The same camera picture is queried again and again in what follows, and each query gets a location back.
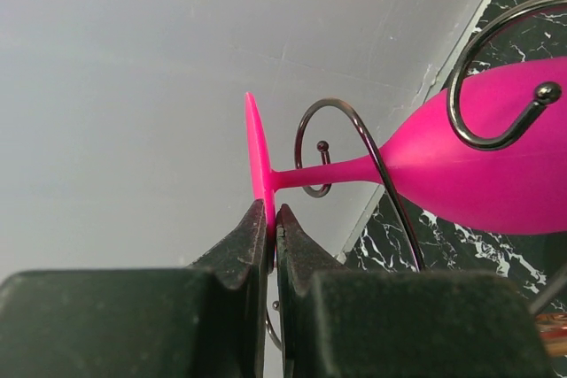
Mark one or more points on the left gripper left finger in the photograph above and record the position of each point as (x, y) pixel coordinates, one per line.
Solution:
(202, 320)

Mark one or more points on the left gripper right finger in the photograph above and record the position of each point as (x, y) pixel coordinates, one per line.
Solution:
(338, 322)

